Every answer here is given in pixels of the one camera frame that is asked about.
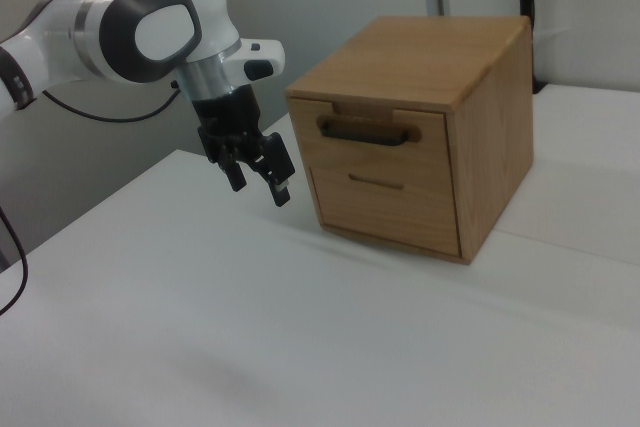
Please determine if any black drawer handle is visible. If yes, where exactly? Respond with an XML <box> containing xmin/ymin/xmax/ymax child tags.
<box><xmin>316</xmin><ymin>115</ymin><xmax>423</xmax><ymax>148</ymax></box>

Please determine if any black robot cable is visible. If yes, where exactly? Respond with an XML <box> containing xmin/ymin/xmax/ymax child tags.
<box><xmin>0</xmin><ymin>80</ymin><xmax>181</xmax><ymax>318</ymax></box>

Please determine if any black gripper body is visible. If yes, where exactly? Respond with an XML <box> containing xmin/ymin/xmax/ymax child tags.
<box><xmin>191</xmin><ymin>85</ymin><xmax>265</xmax><ymax>166</ymax></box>

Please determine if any wooden drawer with black handle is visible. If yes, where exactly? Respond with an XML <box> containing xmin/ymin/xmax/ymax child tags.
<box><xmin>288</xmin><ymin>95</ymin><xmax>455</xmax><ymax>183</ymax></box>

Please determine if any black cable strap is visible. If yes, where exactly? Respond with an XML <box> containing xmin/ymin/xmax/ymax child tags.
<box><xmin>0</xmin><ymin>48</ymin><xmax>38</xmax><ymax>112</ymax></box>

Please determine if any wooden two-drawer cabinet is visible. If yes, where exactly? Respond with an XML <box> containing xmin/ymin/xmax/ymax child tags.
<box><xmin>284</xmin><ymin>14</ymin><xmax>535</xmax><ymax>266</ymax></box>

